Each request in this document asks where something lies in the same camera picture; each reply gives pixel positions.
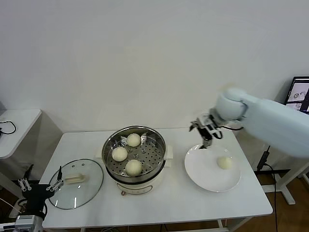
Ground white round plate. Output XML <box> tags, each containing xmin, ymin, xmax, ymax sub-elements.
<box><xmin>184</xmin><ymin>143</ymin><xmax>242</xmax><ymax>193</ymax></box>

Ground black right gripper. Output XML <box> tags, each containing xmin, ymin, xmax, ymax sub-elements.
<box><xmin>189</xmin><ymin>120</ymin><xmax>223</xmax><ymax>150</ymax></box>

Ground white steamed baozi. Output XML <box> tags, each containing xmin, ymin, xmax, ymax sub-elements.
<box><xmin>112</xmin><ymin>146</ymin><xmax>128</xmax><ymax>162</ymax></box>
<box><xmin>125</xmin><ymin>159</ymin><xmax>143</xmax><ymax>176</ymax></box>
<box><xmin>216</xmin><ymin>156</ymin><xmax>234</xmax><ymax>170</ymax></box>
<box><xmin>126</xmin><ymin>133</ymin><xmax>141</xmax><ymax>147</ymax></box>

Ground glass lid cream handle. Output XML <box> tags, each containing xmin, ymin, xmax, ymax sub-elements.
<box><xmin>47</xmin><ymin>158</ymin><xmax>104</xmax><ymax>210</ymax></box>

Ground stainless steel steamer basket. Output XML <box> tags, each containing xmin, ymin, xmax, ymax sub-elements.
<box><xmin>101</xmin><ymin>125</ymin><xmax>167</xmax><ymax>179</ymax></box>

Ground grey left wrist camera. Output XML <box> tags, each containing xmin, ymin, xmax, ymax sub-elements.
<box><xmin>15</xmin><ymin>215</ymin><xmax>37</xmax><ymax>230</ymax></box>

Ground white side table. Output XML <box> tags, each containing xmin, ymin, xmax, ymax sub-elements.
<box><xmin>0</xmin><ymin>108</ymin><xmax>42</xmax><ymax>219</ymax></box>
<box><xmin>254</xmin><ymin>145</ymin><xmax>309</xmax><ymax>206</ymax></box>

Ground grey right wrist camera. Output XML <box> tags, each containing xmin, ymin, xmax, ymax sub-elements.
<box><xmin>196</xmin><ymin>115</ymin><xmax>214</xmax><ymax>126</ymax></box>

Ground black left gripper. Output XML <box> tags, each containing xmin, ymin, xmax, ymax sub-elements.
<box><xmin>18</xmin><ymin>164</ymin><xmax>65</xmax><ymax>216</ymax></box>

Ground cream electric cooker pot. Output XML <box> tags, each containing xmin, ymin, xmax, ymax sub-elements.
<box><xmin>96</xmin><ymin>144</ymin><xmax>174</xmax><ymax>197</ymax></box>

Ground black mouse cable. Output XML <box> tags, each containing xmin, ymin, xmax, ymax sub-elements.
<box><xmin>0</xmin><ymin>120</ymin><xmax>17</xmax><ymax>134</ymax></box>

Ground open grey laptop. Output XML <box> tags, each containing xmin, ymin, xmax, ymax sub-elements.
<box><xmin>284</xmin><ymin>76</ymin><xmax>309</xmax><ymax>114</ymax></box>

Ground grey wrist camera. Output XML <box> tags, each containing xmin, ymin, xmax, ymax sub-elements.
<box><xmin>196</xmin><ymin>115</ymin><xmax>214</xmax><ymax>126</ymax></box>
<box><xmin>15</xmin><ymin>215</ymin><xmax>37</xmax><ymax>230</ymax></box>

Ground black laptop power cable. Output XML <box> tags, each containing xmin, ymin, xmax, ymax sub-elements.
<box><xmin>256</xmin><ymin>145</ymin><xmax>278</xmax><ymax>232</ymax></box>

